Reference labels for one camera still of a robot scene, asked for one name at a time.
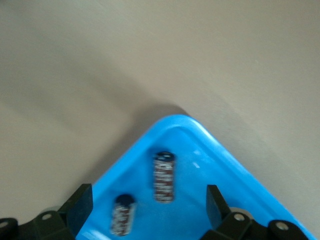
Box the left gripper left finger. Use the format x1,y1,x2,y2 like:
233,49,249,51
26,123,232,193
0,183,94,240

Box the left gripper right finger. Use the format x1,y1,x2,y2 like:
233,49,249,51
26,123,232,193
199,184,307,240

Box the short dark electrolytic capacitor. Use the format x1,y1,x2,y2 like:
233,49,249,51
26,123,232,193
109,194,137,237

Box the long dark electrolytic capacitor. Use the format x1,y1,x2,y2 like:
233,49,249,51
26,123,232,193
152,151,175,202

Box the blue plastic tray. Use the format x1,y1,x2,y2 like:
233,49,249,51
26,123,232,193
74,114,318,240

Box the brown table cover sheet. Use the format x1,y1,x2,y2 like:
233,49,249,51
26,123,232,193
0,0,320,240

